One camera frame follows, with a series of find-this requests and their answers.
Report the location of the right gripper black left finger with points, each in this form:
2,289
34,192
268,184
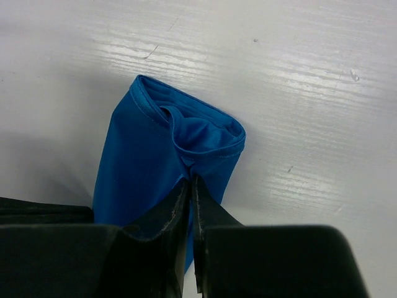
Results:
145,258

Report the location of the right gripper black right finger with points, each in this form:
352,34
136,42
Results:
234,260

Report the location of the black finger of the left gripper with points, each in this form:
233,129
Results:
15,211

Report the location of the blue cloth napkin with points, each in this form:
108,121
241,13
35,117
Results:
158,135

